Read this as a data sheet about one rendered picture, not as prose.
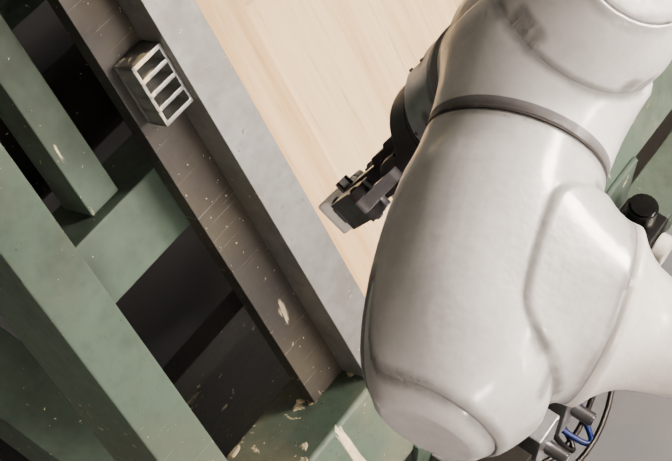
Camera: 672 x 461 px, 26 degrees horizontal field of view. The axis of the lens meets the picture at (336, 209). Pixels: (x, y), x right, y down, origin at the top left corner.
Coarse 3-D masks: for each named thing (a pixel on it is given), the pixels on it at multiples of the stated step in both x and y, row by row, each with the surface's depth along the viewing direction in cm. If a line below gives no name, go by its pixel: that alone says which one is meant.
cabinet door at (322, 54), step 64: (256, 0) 144; (320, 0) 150; (384, 0) 156; (448, 0) 163; (256, 64) 144; (320, 64) 151; (384, 64) 158; (320, 128) 152; (384, 128) 159; (320, 192) 153
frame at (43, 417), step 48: (0, 0) 285; (96, 96) 206; (96, 144) 209; (48, 192) 205; (0, 336) 175; (192, 336) 171; (240, 336) 178; (0, 384) 172; (48, 384) 172; (192, 384) 172; (240, 384) 187; (0, 432) 175; (48, 432) 168; (240, 432) 197
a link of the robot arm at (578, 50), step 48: (480, 0) 78; (528, 0) 74; (576, 0) 72; (624, 0) 72; (480, 48) 76; (528, 48) 75; (576, 48) 73; (624, 48) 73; (480, 96) 75; (528, 96) 74; (576, 96) 75; (624, 96) 76
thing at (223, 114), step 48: (144, 0) 131; (192, 0) 135; (192, 48) 136; (192, 96) 138; (240, 96) 141; (240, 144) 142; (240, 192) 146; (288, 192) 147; (288, 240) 148; (336, 288) 154; (336, 336) 157
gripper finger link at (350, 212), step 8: (360, 184) 96; (352, 192) 96; (360, 192) 96; (336, 200) 104; (344, 200) 100; (352, 200) 96; (336, 208) 104; (344, 208) 102; (352, 208) 100; (376, 208) 96; (384, 208) 96; (344, 216) 104; (352, 216) 102; (360, 216) 100; (368, 216) 96; (376, 216) 96; (352, 224) 104; (360, 224) 102
